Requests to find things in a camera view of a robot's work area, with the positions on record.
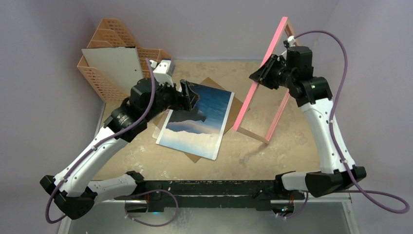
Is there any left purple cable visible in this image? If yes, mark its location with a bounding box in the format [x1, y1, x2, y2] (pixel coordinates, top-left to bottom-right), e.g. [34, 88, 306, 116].
[45, 58, 157, 224]

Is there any blue mountain photo print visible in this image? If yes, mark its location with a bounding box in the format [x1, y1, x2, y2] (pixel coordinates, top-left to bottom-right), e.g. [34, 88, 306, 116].
[155, 82, 235, 161]

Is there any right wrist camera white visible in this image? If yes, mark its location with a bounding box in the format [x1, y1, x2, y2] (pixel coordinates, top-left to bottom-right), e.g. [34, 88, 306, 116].
[283, 36, 296, 49]

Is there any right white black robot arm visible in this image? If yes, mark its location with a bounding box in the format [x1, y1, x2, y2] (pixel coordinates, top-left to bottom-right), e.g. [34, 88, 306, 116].
[249, 46, 367, 198]

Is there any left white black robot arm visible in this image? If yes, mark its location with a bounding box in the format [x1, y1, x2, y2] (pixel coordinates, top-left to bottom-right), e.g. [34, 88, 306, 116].
[40, 79, 200, 220]

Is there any pink wooden photo frame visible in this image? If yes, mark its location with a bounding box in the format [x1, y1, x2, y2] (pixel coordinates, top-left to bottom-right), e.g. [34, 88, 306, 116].
[233, 17, 295, 145]

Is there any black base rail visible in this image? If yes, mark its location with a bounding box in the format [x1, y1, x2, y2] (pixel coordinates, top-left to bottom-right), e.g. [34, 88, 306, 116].
[138, 180, 305, 212]

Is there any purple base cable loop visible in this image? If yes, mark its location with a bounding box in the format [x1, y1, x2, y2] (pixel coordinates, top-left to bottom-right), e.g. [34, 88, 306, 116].
[124, 188, 180, 227]

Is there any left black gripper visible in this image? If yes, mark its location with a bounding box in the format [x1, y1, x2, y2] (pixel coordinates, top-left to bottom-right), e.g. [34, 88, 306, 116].
[144, 77, 199, 122]

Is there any grey board in organizer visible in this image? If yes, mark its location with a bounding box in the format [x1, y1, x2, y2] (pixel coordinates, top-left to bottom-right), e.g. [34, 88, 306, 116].
[81, 46, 144, 94]

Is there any orange plastic desk organizer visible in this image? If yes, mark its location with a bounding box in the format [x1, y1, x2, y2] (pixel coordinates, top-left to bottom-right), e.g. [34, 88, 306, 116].
[77, 18, 172, 103]

